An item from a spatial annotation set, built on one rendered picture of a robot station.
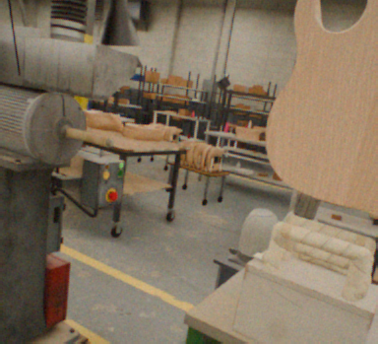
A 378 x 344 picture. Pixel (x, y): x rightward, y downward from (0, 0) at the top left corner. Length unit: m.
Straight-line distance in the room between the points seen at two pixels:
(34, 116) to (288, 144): 0.86
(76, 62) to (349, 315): 0.93
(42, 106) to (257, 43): 11.95
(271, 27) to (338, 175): 12.32
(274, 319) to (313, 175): 0.32
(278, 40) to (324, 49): 12.07
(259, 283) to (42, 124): 0.89
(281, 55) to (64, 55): 11.74
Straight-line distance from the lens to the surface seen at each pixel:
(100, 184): 1.60
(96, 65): 1.11
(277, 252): 0.83
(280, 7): 13.12
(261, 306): 0.87
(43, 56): 1.26
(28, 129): 1.37
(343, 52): 0.81
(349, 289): 0.82
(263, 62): 12.91
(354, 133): 0.79
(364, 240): 0.87
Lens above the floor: 1.44
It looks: 16 degrees down
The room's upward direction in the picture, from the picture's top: 10 degrees clockwise
